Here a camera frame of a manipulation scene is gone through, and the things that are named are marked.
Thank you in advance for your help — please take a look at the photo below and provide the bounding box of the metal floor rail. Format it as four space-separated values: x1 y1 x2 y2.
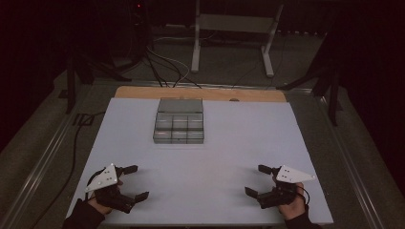
318 94 387 229
0 94 84 229

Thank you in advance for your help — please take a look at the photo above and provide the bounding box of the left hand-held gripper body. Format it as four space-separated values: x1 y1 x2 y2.
84 163 136 215

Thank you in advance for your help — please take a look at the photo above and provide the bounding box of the long black floor cable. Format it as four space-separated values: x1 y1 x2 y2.
29 111 107 229

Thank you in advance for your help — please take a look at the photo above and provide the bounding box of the white metal stand frame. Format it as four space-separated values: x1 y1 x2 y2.
190 0 286 78

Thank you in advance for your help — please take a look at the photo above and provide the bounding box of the clear plastic compartment box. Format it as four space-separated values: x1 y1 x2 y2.
152 97 205 145

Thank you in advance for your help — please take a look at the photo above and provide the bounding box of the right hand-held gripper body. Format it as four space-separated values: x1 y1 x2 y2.
256 164 317 210

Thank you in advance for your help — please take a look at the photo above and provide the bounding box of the person's left hand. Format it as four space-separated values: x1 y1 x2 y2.
87 179 124 216

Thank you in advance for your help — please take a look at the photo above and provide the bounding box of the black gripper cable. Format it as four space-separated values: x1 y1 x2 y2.
295 185 311 211

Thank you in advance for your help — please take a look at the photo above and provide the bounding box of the person's right hand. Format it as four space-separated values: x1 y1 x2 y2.
276 181 308 221

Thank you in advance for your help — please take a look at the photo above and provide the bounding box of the white table mat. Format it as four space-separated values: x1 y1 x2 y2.
65 97 334 226

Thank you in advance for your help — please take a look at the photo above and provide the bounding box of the black tripod stand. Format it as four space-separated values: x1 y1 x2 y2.
64 44 133 115
276 30 344 127

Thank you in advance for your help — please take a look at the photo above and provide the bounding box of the white floor cable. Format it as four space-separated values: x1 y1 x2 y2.
145 35 193 88

